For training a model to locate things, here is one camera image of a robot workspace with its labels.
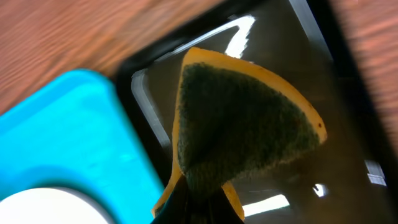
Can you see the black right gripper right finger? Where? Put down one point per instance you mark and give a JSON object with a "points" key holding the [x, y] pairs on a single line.
{"points": [[219, 210]]}

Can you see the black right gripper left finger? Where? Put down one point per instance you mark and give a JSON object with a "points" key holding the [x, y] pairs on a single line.
{"points": [[173, 212]]}

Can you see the green yellow sponge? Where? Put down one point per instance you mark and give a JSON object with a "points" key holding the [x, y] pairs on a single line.
{"points": [[233, 118]]}

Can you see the small white plate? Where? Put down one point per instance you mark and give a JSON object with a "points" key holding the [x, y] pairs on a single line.
{"points": [[52, 205]]}

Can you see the blue plastic tray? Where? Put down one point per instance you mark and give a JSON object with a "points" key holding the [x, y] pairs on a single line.
{"points": [[74, 133]]}

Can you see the black tray with water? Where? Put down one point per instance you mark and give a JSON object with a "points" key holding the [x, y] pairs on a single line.
{"points": [[350, 178]]}

